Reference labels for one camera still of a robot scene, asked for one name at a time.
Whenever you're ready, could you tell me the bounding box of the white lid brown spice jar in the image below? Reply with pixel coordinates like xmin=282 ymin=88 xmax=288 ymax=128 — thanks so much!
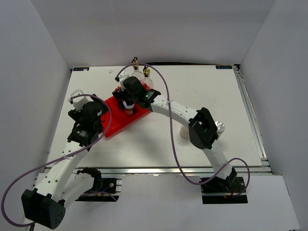
xmin=123 ymin=101 xmax=135 ymax=116

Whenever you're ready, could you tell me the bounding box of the dark liquid glass bottle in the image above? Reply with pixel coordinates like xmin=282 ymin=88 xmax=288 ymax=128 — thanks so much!
xmin=143 ymin=65 xmax=154 ymax=89

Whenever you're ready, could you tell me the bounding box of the clear liquid glass bottle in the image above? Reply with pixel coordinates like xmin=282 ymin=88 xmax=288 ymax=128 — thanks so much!
xmin=131 ymin=57 xmax=143 ymax=80

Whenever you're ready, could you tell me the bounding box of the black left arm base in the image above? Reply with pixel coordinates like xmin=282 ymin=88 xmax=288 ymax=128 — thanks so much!
xmin=79 ymin=178 xmax=122 ymax=197

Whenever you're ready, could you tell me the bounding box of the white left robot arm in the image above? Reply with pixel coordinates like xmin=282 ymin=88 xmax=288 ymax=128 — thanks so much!
xmin=21 ymin=100 xmax=109 ymax=230

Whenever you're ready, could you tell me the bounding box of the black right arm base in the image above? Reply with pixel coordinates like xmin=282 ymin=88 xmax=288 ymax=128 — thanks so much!
xmin=201 ymin=177 xmax=246 ymax=195

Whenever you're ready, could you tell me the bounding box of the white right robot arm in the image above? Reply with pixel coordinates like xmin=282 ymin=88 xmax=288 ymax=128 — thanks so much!
xmin=113 ymin=74 xmax=237 ymax=192

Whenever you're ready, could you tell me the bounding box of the red plastic organizer tray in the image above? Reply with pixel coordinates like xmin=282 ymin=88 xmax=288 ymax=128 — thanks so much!
xmin=101 ymin=95 xmax=151 ymax=138

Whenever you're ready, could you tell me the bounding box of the blue left table label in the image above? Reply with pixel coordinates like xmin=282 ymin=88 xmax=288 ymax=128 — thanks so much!
xmin=73 ymin=67 xmax=90 ymax=71

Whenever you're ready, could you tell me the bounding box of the silver lid white powder jar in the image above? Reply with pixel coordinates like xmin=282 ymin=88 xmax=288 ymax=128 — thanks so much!
xmin=179 ymin=127 xmax=189 ymax=139

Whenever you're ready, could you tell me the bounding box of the blue table corner label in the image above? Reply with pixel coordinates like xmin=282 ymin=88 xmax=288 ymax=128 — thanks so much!
xmin=215 ymin=65 xmax=233 ymax=70

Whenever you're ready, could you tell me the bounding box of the silver lid blue label jar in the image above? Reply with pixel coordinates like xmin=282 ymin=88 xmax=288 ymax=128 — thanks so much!
xmin=215 ymin=121 xmax=225 ymax=133

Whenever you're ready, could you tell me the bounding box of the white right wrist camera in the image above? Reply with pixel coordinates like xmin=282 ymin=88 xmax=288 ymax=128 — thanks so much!
xmin=115 ymin=72 xmax=130 ymax=90

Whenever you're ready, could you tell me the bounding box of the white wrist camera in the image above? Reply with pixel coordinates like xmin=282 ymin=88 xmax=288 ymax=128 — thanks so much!
xmin=115 ymin=72 xmax=130 ymax=90
xmin=68 ymin=89 xmax=96 ymax=113

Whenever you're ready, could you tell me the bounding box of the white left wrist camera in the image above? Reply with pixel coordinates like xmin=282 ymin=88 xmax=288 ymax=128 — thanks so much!
xmin=68 ymin=89 xmax=96 ymax=113

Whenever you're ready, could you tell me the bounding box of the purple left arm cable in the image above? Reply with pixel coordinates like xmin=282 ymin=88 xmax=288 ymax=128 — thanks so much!
xmin=1 ymin=94 xmax=113 ymax=227

